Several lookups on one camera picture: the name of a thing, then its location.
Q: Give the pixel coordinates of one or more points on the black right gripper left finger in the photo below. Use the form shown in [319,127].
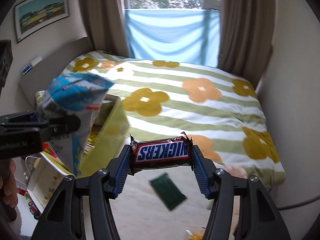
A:
[79,203]

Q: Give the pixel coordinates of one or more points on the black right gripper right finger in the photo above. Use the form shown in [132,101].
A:
[259,218]

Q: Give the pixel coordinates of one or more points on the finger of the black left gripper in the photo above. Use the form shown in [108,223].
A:
[55,127]

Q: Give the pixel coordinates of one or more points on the blue white snack bag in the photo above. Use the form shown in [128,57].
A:
[79,94]

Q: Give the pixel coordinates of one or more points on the Snickers chocolate bar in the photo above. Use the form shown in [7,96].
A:
[161,153]

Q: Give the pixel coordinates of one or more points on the person's left hand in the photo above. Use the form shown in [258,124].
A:
[10,194]

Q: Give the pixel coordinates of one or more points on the green yellow storage box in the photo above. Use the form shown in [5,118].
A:
[106,138]

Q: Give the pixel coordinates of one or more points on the grey headboard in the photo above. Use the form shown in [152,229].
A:
[41,75]

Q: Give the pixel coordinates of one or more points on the dark green snack packet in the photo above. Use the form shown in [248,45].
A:
[167,191]

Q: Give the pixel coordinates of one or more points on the framed landscape picture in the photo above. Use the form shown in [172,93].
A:
[33,15]

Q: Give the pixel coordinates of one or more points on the striped floral blanket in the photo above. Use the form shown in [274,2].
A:
[218,110]

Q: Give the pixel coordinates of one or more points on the brown left curtain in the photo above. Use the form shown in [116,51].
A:
[104,23]

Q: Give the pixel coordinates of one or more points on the brown curtain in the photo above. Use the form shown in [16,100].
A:
[104,23]
[246,37]

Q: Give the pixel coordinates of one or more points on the light blue hanging cloth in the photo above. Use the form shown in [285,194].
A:
[180,35]

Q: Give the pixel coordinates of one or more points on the brown right curtain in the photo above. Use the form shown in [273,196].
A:
[246,37]

